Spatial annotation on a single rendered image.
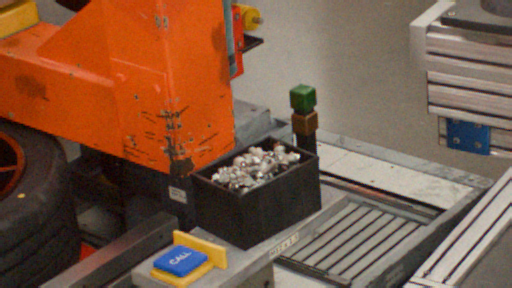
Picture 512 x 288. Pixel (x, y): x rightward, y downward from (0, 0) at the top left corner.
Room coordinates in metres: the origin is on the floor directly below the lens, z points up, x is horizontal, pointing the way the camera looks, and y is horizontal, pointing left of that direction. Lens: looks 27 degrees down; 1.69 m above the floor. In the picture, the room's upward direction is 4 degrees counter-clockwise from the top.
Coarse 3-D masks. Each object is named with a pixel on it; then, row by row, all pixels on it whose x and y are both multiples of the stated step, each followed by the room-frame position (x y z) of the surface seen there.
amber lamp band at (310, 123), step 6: (294, 114) 2.23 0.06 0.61; (312, 114) 2.23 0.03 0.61; (294, 120) 2.23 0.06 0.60; (300, 120) 2.22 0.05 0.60; (306, 120) 2.21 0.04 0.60; (312, 120) 2.23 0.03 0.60; (294, 126) 2.23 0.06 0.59; (300, 126) 2.22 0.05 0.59; (306, 126) 2.21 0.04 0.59; (312, 126) 2.22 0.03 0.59; (318, 126) 2.24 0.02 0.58; (300, 132) 2.22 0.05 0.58; (306, 132) 2.21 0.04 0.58
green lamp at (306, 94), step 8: (296, 88) 2.24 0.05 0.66; (304, 88) 2.24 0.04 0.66; (312, 88) 2.24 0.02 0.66; (296, 96) 2.22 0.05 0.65; (304, 96) 2.21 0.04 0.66; (312, 96) 2.23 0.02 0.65; (296, 104) 2.22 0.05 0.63; (304, 104) 2.21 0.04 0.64; (312, 104) 2.23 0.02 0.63; (304, 112) 2.22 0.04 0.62
